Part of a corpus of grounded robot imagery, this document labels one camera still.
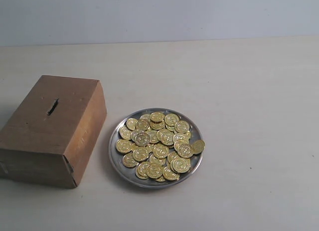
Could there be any brown cardboard slotted box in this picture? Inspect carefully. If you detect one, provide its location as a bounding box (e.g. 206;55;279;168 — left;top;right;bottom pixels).
0;75;107;189

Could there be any gold coin top of pile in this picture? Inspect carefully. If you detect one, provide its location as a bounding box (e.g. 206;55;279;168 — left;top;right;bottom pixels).
150;112;165;123

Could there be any gold coin upper right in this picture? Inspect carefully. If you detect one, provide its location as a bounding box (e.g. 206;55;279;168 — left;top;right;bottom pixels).
174;120;190;133

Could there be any gold coin upper left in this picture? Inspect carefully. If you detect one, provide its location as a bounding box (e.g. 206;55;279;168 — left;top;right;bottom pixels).
126;118;138;131

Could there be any silvery gold coin centre left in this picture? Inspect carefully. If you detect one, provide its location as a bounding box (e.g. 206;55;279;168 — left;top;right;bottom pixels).
135;133;150;147

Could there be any gold coin right middle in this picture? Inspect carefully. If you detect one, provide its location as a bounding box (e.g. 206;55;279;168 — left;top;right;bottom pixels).
177;144;194;159

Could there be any gold coin left edge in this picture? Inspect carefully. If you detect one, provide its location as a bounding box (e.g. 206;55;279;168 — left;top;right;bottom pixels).
115;139;132;154

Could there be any gold coin on plate rim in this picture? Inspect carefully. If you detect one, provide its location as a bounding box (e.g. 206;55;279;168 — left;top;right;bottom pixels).
191;140;205;155

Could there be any gold coin right front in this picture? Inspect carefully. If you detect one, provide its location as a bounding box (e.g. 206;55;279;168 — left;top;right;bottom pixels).
171;157;191;173

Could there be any round silver metal plate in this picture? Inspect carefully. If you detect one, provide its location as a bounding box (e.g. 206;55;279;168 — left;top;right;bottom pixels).
108;107;203;189

